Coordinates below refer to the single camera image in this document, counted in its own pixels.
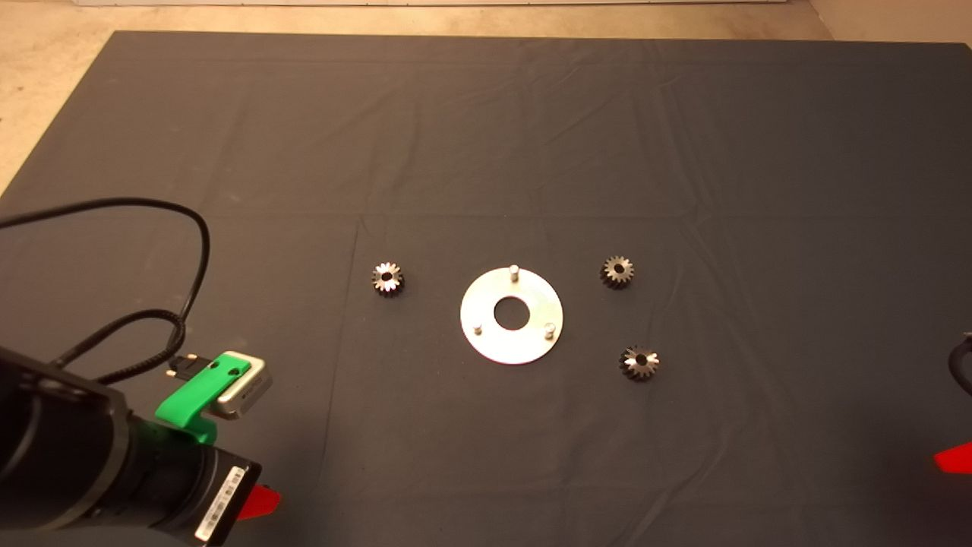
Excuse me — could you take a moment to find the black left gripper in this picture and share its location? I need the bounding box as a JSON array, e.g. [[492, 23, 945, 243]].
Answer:
[[176, 447, 282, 546]]

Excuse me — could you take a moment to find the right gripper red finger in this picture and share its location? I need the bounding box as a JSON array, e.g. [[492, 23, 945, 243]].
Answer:
[[933, 443, 972, 476]]

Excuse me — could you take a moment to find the small steel planetary gear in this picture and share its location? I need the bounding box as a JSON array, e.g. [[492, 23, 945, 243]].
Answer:
[[619, 346, 661, 381], [601, 255, 636, 290], [371, 262, 406, 298]]

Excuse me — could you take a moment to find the round metal carrier plate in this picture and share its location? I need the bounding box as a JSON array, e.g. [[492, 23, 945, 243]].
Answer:
[[460, 264, 564, 365]]

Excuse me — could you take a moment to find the dark grey table cloth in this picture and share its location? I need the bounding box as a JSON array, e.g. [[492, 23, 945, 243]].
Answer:
[[0, 30, 972, 547]]

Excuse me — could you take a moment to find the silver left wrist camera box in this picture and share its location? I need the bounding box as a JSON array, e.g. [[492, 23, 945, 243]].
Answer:
[[207, 351, 273, 419]]

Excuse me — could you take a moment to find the green left camera mount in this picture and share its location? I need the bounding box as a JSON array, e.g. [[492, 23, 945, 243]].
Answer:
[[156, 352, 252, 445]]

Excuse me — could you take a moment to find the smooth black left camera cable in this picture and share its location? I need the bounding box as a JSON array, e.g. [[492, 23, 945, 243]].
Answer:
[[0, 198, 212, 379]]

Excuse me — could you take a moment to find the braided black left arm cable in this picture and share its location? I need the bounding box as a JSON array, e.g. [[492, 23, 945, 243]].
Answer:
[[49, 308, 188, 384]]

